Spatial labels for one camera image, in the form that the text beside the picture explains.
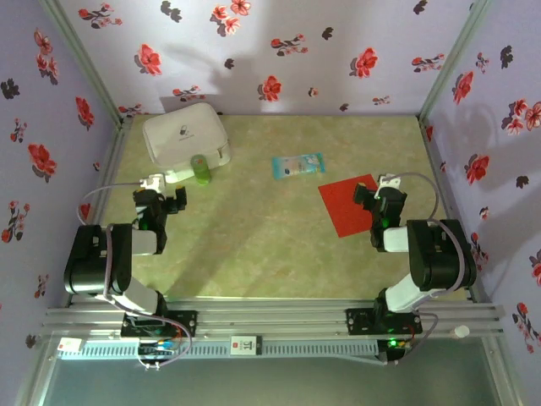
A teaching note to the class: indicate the red paper sheet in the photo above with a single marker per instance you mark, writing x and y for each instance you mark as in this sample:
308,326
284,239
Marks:
338,203

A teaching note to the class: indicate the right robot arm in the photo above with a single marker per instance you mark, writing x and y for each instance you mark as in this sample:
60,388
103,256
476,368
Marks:
439,258

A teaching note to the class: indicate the green bottle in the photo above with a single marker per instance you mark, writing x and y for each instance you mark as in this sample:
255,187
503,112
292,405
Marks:
200,169

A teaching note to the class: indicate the white zip pouch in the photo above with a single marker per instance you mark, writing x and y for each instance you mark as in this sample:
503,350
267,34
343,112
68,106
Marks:
181,131

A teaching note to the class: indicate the blue wipes packet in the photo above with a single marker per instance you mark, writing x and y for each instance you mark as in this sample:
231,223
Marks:
298,166

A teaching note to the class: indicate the black controller board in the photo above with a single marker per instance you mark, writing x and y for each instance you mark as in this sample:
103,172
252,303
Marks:
393,344
152,350

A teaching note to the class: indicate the white round cap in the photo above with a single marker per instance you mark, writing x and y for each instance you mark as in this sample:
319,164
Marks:
461,331

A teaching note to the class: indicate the red white label tag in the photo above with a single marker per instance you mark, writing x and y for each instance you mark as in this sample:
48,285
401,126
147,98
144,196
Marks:
246,345

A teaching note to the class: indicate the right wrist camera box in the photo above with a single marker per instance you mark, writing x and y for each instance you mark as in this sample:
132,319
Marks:
389,182

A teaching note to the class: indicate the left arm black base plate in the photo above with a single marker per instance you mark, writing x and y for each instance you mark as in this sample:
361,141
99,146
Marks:
186,323

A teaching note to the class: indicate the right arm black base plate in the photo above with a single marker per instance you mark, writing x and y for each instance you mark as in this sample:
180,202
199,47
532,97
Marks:
359,321

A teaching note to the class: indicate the long aluminium rail beam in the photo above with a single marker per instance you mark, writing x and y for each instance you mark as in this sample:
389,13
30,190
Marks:
270,315

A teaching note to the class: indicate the aluminium corner post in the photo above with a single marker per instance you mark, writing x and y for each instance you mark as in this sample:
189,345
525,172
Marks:
84,59
455,59

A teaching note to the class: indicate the aluminium frame leg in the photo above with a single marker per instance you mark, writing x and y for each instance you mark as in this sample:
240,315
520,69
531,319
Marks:
506,380
34,378

